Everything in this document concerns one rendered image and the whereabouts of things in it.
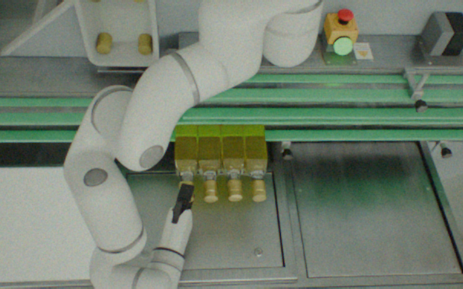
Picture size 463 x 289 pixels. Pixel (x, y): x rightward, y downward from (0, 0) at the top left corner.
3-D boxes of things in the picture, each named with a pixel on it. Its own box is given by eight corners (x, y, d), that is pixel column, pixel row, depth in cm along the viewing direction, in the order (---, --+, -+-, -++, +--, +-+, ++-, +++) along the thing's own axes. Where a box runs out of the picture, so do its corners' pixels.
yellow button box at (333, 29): (320, 32, 122) (325, 52, 118) (327, 10, 116) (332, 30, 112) (346, 33, 123) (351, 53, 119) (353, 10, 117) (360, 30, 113)
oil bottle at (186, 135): (176, 114, 127) (175, 181, 115) (175, 101, 122) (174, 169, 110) (197, 114, 127) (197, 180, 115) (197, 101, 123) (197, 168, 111)
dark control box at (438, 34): (419, 34, 125) (428, 56, 120) (432, 10, 118) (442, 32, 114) (448, 34, 126) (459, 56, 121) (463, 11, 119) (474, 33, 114)
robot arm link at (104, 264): (150, 213, 80) (174, 282, 93) (85, 206, 83) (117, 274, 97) (131, 253, 74) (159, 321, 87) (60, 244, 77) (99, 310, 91)
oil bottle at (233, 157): (218, 113, 128) (222, 180, 116) (219, 100, 123) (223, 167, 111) (239, 113, 128) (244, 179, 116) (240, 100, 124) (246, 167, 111)
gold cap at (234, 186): (226, 186, 113) (227, 202, 111) (227, 178, 110) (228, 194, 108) (240, 186, 114) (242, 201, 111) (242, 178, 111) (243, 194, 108)
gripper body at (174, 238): (184, 272, 104) (196, 228, 110) (182, 255, 96) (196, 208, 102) (151, 265, 105) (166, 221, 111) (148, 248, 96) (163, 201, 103)
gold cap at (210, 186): (203, 186, 113) (203, 202, 111) (203, 180, 110) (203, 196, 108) (217, 186, 113) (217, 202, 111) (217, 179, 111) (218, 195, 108)
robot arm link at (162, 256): (181, 280, 103) (185, 268, 104) (180, 266, 96) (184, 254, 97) (149, 273, 103) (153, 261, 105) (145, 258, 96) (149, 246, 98)
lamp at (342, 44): (330, 49, 117) (333, 56, 116) (335, 35, 114) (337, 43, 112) (348, 49, 118) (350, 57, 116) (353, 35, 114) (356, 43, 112)
